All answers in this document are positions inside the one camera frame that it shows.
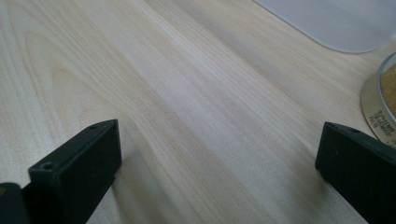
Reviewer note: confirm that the round metal tin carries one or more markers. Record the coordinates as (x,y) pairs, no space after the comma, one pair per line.
(381,105)

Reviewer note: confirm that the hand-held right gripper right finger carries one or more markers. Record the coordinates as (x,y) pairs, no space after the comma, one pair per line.
(358,168)

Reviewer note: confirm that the translucent white cutting mat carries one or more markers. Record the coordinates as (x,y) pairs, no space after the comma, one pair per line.
(336,21)

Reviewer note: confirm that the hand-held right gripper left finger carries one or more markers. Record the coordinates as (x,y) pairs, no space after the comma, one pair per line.
(77,174)

